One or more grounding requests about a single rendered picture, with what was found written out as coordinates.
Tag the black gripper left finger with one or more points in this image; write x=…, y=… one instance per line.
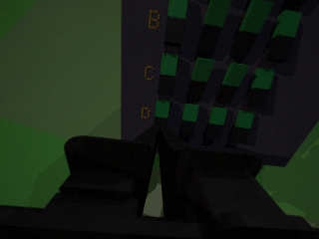
x=134, y=157

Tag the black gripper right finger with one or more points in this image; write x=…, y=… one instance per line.
x=178, y=160

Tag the dark grey switch panel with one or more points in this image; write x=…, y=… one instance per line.
x=235, y=75

